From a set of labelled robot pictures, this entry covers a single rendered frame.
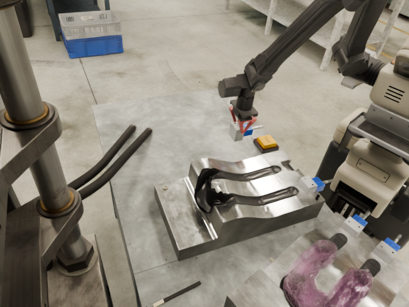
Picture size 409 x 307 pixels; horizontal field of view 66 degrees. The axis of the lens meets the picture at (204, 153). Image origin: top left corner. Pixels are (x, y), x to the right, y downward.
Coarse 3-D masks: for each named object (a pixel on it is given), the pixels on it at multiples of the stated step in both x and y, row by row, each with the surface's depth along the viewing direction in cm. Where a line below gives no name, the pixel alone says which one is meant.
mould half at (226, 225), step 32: (256, 160) 115; (160, 192) 103; (192, 192) 104; (224, 192) 96; (256, 192) 104; (192, 224) 95; (224, 224) 89; (256, 224) 96; (288, 224) 104; (192, 256) 94
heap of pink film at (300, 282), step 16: (320, 240) 90; (304, 256) 85; (320, 256) 84; (336, 256) 88; (288, 272) 83; (304, 272) 82; (352, 272) 82; (368, 272) 87; (288, 288) 79; (304, 288) 80; (336, 288) 79; (352, 288) 78; (368, 288) 79; (304, 304) 77; (320, 304) 76; (336, 304) 77; (352, 304) 77
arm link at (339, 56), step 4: (336, 52) 104; (340, 52) 102; (364, 52) 104; (336, 56) 104; (340, 56) 103; (344, 56) 101; (364, 56) 103; (336, 60) 106; (340, 60) 103; (344, 60) 101; (348, 60) 101; (340, 64) 103; (344, 64) 102; (340, 68) 104; (340, 72) 107
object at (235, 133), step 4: (232, 124) 118; (236, 124) 118; (244, 124) 120; (232, 128) 118; (236, 128) 116; (244, 128) 117; (248, 128) 119; (252, 128) 119; (256, 128) 121; (260, 128) 122; (232, 132) 118; (236, 132) 116; (240, 132) 117; (248, 132) 119; (252, 132) 120; (232, 136) 119; (236, 136) 117; (240, 136) 118; (236, 140) 119; (240, 140) 120
